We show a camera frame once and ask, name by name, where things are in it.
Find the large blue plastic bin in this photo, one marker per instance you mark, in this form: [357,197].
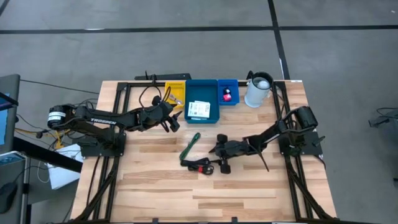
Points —
[202,91]

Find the pink small object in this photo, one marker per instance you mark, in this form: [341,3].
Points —
[227,97]

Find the small blue plastic bin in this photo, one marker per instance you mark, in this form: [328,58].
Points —
[234,88]

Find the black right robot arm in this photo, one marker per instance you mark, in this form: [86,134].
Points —
[270,133]

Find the black power adapter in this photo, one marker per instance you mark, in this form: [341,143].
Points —
[227,90]

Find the grey computer monitor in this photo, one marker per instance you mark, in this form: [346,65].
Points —
[12,93]

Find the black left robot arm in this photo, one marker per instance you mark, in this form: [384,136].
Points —
[102,119]

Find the black long flat bar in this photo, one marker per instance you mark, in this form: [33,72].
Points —
[168,76]

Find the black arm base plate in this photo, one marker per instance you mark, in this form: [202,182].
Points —
[90,151]
[308,149]

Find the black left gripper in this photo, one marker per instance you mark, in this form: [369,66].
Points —
[161,112]

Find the black mouse blue light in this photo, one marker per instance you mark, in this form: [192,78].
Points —
[7,194]

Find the white ball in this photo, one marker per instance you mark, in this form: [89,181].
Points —
[263,84]

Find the yellow plastic bin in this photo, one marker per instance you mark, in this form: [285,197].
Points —
[178,88]

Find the black aluminium table frame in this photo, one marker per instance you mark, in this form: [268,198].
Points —
[136,84]

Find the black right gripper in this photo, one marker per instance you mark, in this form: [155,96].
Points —
[233,148]

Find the black tripod base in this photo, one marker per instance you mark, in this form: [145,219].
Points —
[382,119]

